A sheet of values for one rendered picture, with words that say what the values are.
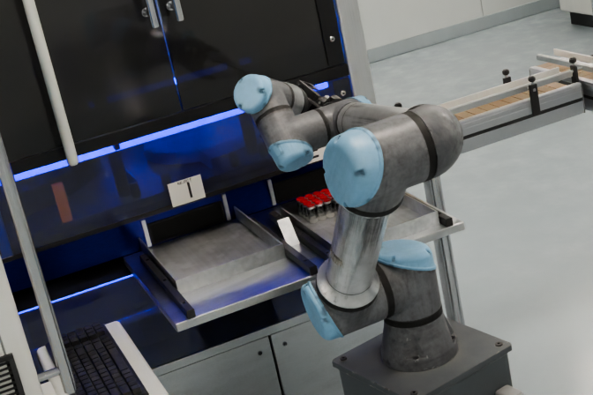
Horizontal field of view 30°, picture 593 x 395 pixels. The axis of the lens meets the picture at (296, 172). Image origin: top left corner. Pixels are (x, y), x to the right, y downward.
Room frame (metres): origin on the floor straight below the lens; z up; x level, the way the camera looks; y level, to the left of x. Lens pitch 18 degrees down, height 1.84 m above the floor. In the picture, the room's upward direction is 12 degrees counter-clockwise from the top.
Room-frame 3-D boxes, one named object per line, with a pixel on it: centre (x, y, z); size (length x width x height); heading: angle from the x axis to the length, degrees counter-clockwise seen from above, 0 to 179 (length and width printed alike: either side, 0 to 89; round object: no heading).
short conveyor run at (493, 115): (2.98, -0.51, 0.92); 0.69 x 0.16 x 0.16; 109
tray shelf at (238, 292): (2.45, 0.06, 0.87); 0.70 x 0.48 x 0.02; 109
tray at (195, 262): (2.46, 0.24, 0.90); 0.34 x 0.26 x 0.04; 19
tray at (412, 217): (2.46, -0.12, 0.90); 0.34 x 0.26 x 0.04; 18
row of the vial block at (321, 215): (2.54, -0.09, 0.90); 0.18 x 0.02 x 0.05; 108
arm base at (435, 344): (1.94, -0.16, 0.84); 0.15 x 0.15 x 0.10
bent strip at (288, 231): (2.37, 0.03, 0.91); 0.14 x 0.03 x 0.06; 19
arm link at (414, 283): (1.94, -0.16, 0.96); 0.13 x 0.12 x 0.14; 111
